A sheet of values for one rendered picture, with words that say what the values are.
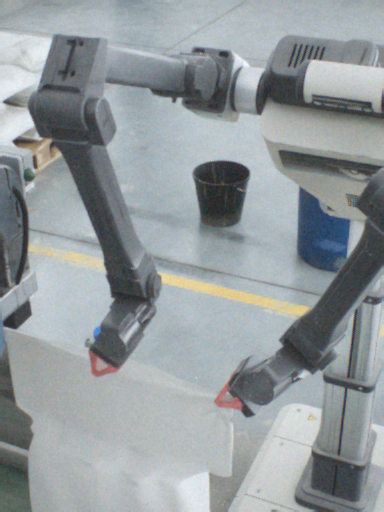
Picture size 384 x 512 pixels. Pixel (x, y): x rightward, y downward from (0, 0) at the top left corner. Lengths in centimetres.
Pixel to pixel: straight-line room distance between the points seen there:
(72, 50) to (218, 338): 229
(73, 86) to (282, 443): 161
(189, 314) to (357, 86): 223
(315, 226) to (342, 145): 217
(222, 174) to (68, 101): 314
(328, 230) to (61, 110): 264
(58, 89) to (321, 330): 52
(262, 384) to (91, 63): 55
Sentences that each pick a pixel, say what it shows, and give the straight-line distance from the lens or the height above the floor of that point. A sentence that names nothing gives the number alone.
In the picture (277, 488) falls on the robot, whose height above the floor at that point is 26.
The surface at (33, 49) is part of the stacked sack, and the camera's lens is 491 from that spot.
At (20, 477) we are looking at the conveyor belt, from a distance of 227.
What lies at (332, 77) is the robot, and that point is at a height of 156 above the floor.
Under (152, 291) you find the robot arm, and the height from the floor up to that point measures 122.
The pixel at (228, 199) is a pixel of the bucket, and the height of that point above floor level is 17.
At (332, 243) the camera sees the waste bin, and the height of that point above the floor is 16.
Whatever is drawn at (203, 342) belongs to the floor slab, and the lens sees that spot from 329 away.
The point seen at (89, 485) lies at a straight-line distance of 168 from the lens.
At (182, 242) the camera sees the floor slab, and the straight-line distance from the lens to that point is 397.
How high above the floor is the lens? 198
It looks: 31 degrees down
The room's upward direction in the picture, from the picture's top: 1 degrees counter-clockwise
